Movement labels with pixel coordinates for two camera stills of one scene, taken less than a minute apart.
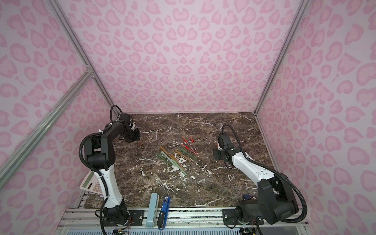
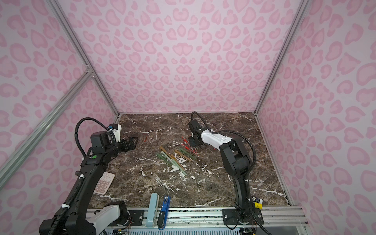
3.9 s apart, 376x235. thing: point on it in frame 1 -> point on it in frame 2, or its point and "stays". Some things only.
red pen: [188, 149] stays
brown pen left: [170, 155] stays
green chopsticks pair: [188, 154] stays
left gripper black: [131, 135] -> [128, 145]
